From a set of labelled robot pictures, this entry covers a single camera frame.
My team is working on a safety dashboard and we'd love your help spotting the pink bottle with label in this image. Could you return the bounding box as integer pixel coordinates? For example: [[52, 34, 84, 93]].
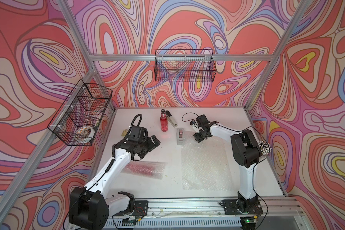
[[123, 163, 162, 177]]

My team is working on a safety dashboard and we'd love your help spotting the clear bubble wrap sheet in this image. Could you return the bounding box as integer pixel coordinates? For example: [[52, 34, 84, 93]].
[[121, 161, 167, 180]]

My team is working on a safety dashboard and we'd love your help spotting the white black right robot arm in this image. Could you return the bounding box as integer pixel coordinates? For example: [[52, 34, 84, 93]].
[[189, 115, 262, 214]]

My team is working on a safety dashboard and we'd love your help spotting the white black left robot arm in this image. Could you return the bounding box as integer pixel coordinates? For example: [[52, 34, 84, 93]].
[[69, 135, 161, 230]]

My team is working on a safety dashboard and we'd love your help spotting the yellow binder clip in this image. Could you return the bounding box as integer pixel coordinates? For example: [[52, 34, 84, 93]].
[[121, 129, 128, 137]]

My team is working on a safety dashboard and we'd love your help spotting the patterned bowl in basket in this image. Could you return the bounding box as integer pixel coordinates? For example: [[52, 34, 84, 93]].
[[74, 126, 96, 143]]

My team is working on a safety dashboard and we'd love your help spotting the cup of pens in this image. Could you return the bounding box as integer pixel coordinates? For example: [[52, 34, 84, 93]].
[[258, 141, 272, 157]]

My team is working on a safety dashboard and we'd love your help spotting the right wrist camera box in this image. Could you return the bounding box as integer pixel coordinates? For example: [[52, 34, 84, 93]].
[[190, 120, 199, 133]]

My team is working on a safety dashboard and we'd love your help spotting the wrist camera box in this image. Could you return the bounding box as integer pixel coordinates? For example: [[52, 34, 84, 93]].
[[190, 120, 199, 133], [127, 126, 148, 142]]

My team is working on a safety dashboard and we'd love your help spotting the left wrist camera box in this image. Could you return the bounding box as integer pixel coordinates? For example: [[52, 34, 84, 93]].
[[127, 126, 148, 142]]

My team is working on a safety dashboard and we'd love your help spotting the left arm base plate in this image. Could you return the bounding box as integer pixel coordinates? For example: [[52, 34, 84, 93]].
[[113, 200, 149, 217]]

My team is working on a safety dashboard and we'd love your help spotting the black wire basket back wall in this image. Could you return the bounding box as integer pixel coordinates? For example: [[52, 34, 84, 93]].
[[154, 48, 217, 82]]

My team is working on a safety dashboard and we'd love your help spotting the black wire basket wall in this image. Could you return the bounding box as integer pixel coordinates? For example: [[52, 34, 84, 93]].
[[154, 48, 217, 82], [48, 80, 113, 146]]

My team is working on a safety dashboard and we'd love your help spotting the black wire basket left wall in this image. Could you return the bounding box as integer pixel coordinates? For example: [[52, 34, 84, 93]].
[[48, 80, 113, 146]]

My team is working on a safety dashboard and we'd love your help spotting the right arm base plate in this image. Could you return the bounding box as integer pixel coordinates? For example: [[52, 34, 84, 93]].
[[218, 199, 263, 216]]

